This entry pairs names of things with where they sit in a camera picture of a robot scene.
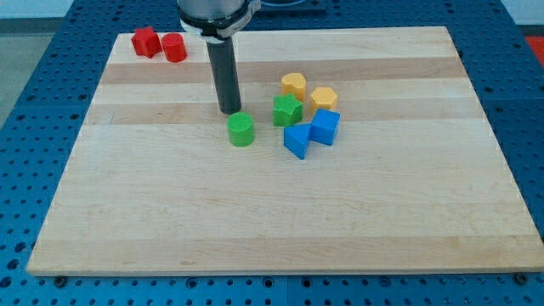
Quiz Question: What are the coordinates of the blue cube block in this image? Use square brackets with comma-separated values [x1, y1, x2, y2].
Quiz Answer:
[310, 109, 341, 145]

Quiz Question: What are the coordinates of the red star block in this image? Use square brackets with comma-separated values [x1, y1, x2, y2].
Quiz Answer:
[131, 26, 162, 58]

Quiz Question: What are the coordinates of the red cylinder block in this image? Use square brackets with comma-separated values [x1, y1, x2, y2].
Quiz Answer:
[161, 32, 187, 63]

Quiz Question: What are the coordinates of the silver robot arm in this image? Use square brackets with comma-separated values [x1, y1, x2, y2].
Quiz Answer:
[177, 0, 262, 43]

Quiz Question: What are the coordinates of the yellow hexagon block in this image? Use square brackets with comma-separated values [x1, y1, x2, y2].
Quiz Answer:
[310, 87, 338, 114]

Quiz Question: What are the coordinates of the light wooden board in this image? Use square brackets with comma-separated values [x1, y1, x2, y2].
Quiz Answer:
[26, 26, 543, 277]

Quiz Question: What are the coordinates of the blue triangle block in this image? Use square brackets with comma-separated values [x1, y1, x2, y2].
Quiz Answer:
[283, 123, 311, 160]

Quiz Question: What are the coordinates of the green star block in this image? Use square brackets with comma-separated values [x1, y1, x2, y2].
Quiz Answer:
[273, 93, 303, 127]

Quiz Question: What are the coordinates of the green cylinder block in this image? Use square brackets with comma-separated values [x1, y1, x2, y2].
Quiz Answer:
[227, 112, 254, 147]

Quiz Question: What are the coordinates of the yellow heart block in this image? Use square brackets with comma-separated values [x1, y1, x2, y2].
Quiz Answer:
[280, 72, 306, 102]

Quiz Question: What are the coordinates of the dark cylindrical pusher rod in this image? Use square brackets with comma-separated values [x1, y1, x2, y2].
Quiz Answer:
[207, 37, 241, 115]

